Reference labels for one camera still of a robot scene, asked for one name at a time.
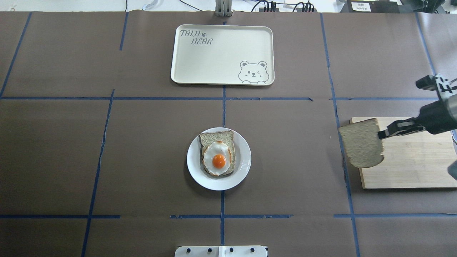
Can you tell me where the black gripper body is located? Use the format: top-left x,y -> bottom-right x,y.
416,101 -> 451,135

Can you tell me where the bread slice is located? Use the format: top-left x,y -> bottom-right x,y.
199,131 -> 236,173
338,118 -> 384,168

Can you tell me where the white round plate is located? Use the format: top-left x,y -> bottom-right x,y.
187,127 -> 252,191

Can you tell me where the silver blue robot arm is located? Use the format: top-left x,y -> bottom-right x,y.
378,95 -> 457,140

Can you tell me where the bamboo cutting board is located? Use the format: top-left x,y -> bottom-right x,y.
351,117 -> 456,189

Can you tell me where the black box with label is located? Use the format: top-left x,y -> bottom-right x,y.
340,0 -> 400,14

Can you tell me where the fried egg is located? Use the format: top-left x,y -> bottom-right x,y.
201,141 -> 233,177

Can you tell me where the cream bear tray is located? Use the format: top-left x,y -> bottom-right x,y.
170,24 -> 275,86

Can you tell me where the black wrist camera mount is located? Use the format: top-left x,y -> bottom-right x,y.
416,74 -> 457,101

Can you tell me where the aluminium frame post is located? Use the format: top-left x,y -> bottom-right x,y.
215,0 -> 233,17

